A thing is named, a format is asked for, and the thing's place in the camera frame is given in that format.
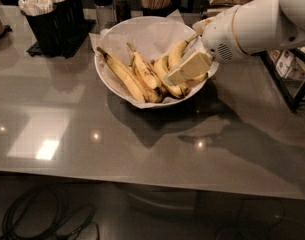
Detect black napkin dispenser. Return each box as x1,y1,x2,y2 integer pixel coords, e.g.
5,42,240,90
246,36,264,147
200,1,226,19

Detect black wire condiment rack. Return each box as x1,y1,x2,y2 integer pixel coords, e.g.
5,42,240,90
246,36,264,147
259,49,305,111

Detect black rubber mat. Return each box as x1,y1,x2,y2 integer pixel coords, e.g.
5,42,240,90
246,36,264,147
27,19,95,58

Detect black capped shaker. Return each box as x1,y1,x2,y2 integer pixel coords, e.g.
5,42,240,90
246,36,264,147
94,0,114,31
113,0,131,23

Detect black cutlery holder front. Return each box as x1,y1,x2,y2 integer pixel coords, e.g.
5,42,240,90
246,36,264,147
22,1,71,57

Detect black capped shaker right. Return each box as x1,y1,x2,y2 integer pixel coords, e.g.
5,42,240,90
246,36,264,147
113,0,131,23

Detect white condiment packets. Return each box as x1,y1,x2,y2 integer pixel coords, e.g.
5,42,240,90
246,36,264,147
268,50,305,81

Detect black cable on floor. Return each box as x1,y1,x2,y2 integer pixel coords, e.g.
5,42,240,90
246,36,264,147
0,187,101,240

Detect white bowl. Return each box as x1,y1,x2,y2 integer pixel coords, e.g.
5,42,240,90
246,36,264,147
94,15,213,109

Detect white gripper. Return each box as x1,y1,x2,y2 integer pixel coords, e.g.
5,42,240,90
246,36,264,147
167,5,248,85

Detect yellow banana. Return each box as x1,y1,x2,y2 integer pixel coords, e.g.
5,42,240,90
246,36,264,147
168,34,207,82
153,56,191,99
96,47,148,103
127,43,166,103

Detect white plastic cutlery bundle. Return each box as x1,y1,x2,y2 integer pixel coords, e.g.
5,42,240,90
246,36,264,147
18,0,64,16

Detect black capped shaker left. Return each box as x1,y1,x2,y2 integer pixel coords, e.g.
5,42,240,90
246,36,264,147
94,0,114,31

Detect white paper liner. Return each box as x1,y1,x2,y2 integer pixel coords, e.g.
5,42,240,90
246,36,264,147
88,9,220,110

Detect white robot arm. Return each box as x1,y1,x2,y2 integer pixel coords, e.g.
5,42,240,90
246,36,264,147
201,0,305,63

